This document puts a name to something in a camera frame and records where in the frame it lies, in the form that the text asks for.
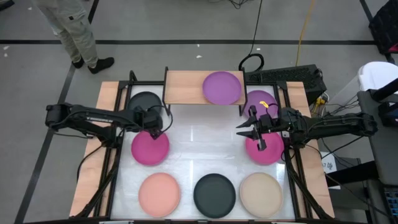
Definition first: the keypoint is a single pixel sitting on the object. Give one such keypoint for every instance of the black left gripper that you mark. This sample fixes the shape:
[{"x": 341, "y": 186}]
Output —
[{"x": 149, "y": 119}]

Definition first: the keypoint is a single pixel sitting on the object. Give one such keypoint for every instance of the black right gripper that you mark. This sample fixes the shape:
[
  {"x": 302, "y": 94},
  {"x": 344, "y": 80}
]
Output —
[{"x": 269, "y": 124}]

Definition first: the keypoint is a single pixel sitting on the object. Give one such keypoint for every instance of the magenta plate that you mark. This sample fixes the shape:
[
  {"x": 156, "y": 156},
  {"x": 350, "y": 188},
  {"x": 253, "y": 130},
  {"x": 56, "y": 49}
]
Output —
[
  {"x": 148, "y": 151},
  {"x": 270, "y": 152}
]

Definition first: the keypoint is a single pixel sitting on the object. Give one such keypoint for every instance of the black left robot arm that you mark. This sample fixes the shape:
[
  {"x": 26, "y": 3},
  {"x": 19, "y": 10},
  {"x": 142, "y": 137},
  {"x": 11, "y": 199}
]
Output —
[{"x": 93, "y": 116}]

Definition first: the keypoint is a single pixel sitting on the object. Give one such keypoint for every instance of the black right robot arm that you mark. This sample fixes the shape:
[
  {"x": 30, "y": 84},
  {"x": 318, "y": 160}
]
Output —
[{"x": 335, "y": 123}]

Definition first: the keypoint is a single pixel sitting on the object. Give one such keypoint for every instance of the wooden shelf with black legs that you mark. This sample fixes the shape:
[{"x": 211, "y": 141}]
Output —
[{"x": 183, "y": 87}]

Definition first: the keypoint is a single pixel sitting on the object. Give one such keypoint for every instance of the purple plate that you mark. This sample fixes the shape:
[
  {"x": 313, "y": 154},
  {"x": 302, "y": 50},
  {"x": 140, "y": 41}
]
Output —
[
  {"x": 258, "y": 97},
  {"x": 221, "y": 88}
]

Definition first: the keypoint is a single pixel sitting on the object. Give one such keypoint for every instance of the dark grey plate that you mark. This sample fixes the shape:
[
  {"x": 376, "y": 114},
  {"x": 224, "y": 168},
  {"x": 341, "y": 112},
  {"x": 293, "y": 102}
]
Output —
[{"x": 144, "y": 99}]

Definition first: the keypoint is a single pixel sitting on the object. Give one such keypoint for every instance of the salmon pink plate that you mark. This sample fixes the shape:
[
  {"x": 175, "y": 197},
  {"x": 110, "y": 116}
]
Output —
[{"x": 159, "y": 195}]

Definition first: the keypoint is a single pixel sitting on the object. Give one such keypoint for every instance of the black computer case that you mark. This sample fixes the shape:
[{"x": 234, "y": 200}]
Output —
[{"x": 289, "y": 77}]

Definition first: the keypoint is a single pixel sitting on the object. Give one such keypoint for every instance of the beige plate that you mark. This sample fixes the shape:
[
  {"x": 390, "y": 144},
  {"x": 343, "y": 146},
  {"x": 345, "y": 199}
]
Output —
[{"x": 261, "y": 195}]

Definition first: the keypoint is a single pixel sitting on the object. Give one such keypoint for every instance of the yellow power plug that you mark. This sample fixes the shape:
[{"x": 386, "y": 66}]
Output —
[{"x": 319, "y": 103}]

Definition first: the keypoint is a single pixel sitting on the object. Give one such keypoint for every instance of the dark green plate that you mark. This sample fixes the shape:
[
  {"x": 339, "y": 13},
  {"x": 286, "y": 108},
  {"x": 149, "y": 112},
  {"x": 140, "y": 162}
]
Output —
[{"x": 214, "y": 196}]

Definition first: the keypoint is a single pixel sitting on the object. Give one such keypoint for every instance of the white paper sheet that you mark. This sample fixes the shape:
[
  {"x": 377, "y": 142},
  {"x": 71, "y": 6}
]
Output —
[{"x": 329, "y": 161}]

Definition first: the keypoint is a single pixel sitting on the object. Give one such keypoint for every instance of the wooden table board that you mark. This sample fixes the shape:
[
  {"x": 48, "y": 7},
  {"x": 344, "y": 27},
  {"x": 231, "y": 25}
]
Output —
[{"x": 84, "y": 186}]

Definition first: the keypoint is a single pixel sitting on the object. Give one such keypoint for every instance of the person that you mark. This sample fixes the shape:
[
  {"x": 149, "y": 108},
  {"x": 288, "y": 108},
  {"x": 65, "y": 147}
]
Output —
[{"x": 73, "y": 25}]

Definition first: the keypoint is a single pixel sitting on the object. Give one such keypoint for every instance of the grey side desk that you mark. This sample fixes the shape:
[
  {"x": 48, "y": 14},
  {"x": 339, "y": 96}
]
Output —
[{"x": 385, "y": 149}]

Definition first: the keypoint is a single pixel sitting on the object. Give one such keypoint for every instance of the white chair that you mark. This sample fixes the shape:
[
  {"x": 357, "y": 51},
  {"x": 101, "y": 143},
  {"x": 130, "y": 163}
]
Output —
[{"x": 377, "y": 74}]

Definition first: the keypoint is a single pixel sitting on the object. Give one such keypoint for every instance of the black bag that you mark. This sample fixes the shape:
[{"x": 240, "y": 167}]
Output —
[{"x": 385, "y": 28}]

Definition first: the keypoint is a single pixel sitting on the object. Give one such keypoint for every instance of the black metal table frame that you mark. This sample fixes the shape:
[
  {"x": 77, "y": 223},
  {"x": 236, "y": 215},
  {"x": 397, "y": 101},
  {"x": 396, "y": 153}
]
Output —
[{"x": 140, "y": 83}]

